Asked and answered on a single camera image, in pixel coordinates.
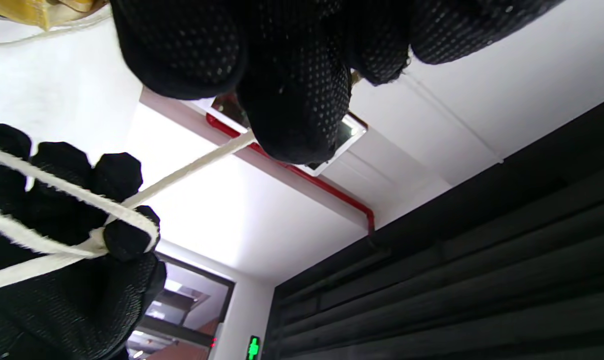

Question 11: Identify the red ceiling pipe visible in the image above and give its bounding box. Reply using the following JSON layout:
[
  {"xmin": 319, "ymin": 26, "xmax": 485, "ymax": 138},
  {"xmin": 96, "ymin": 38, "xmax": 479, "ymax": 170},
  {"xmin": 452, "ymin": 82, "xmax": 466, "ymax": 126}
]
[{"xmin": 206, "ymin": 114, "xmax": 376, "ymax": 236}]

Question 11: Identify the dark framed window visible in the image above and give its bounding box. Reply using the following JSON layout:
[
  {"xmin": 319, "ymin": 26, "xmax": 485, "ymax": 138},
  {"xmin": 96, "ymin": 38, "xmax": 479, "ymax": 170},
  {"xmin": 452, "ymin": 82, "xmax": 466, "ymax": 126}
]
[{"xmin": 126, "ymin": 252, "xmax": 235, "ymax": 360}]

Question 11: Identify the person's left hand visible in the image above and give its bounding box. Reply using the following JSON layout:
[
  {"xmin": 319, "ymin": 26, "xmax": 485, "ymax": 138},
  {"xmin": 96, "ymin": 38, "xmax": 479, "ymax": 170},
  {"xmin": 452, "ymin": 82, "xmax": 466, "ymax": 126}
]
[{"xmin": 109, "ymin": 0, "xmax": 565, "ymax": 166}]

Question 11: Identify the person's right hand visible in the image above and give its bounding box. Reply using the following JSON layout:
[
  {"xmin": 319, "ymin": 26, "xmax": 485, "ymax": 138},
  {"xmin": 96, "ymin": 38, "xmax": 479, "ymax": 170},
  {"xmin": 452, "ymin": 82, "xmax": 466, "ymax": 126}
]
[{"xmin": 0, "ymin": 124, "xmax": 168, "ymax": 360}]

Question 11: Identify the white shoe lace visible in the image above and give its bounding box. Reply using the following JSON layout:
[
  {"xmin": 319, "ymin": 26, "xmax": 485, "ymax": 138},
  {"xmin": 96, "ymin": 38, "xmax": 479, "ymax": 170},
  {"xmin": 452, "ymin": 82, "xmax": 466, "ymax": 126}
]
[
  {"xmin": 0, "ymin": 7, "xmax": 114, "ymax": 48},
  {"xmin": 0, "ymin": 130, "xmax": 257, "ymax": 294}
]

